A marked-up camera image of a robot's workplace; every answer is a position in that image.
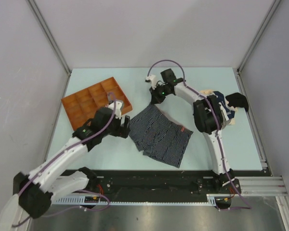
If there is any left aluminium frame post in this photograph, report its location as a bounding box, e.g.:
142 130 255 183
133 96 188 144
26 0 72 77

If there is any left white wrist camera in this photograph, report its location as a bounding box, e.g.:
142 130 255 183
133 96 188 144
108 100 124 119

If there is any navy white underwear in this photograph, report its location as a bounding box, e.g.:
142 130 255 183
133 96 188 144
213 91 235 121

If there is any striped navy underwear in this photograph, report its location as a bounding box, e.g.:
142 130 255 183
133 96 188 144
129 105 193 168

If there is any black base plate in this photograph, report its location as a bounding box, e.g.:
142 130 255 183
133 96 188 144
39 169 273 205

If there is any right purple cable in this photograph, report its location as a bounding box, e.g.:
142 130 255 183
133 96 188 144
146 59 252 210

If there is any cream underwear in pile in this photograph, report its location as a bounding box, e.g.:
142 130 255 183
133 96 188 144
200 90 214 95

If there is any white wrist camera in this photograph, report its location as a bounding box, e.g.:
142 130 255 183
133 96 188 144
145 75 158 90
108 100 124 119

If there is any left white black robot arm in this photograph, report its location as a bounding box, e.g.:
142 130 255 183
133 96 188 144
0 101 130 231

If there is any aluminium frame post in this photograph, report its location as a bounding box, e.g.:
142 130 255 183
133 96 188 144
236 0 282 74
26 0 72 77

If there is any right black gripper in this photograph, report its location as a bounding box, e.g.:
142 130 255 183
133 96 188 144
150 83 172 104

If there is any white slotted cable duct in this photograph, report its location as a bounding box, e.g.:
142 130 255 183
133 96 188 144
52 193 232 207

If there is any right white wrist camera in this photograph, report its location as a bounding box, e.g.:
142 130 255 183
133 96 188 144
145 75 158 90

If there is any orange compartment tray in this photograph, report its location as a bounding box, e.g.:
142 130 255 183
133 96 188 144
61 77 132 130

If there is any black underwear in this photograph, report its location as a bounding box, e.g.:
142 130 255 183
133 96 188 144
225 92 249 112

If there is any right aluminium frame post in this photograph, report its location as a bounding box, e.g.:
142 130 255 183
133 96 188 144
236 0 282 74

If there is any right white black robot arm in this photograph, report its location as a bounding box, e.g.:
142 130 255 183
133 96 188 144
145 69 236 193

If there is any grey underwear in pile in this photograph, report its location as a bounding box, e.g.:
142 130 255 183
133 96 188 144
222 118 235 129

